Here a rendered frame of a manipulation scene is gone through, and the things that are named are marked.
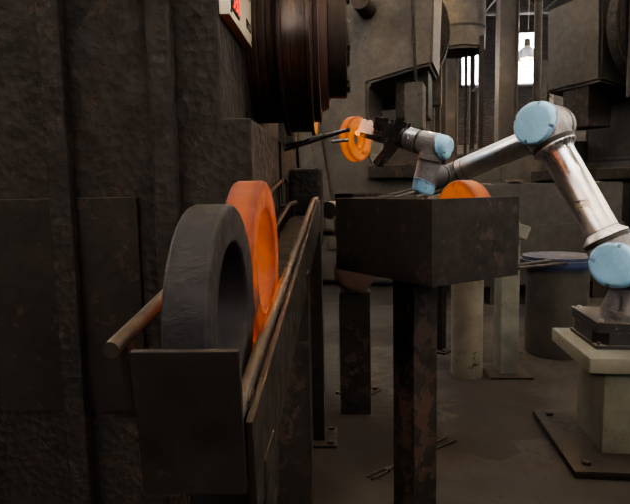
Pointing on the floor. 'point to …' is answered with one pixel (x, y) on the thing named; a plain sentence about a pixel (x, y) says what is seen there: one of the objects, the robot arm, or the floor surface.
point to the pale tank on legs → (470, 17)
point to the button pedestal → (507, 326)
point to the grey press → (607, 93)
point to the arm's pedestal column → (604, 427)
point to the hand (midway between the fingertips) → (356, 133)
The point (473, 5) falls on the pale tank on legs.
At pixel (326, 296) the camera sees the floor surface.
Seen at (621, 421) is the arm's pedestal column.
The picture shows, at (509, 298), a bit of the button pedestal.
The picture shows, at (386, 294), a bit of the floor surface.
